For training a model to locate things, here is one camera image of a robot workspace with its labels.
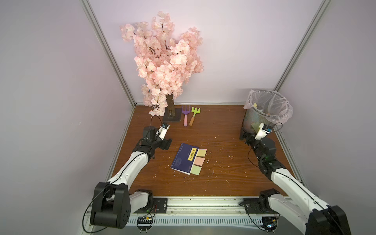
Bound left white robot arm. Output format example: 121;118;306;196
90;122;172;229

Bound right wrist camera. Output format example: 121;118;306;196
255;123;273;140

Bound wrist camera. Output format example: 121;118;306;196
255;123;273;140
158;122;170;140

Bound circuit board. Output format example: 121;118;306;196
136;216;154;233
261;216;278;232

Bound pink artificial blossom tree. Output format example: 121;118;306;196
120;11;204;117

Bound left circuit board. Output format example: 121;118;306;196
136;216;154;233

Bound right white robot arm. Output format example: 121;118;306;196
240;128;351;235

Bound purple toy garden fork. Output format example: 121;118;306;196
181;105;191;127

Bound yellow sticky note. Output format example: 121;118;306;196
196;149;207;158

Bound mesh waste bin with liner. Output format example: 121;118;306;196
240;90;293;139

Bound green sticky note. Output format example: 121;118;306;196
191;165;202;175

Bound aluminium front rail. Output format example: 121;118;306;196
85;196;312;227

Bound pink sticky note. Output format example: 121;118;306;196
194;157;205;166

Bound green toy garden rake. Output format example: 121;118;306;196
189;107;201;126

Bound dark blue paperback book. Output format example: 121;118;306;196
170;144;199;175

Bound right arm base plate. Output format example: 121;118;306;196
239;198;276;214

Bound right circuit board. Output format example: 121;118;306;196
261;216;278;232

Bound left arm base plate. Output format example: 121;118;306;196
134;197;168;215

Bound dark metal tree base plate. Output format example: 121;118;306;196
163;108;182;122

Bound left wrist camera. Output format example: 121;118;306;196
158;122;170;140

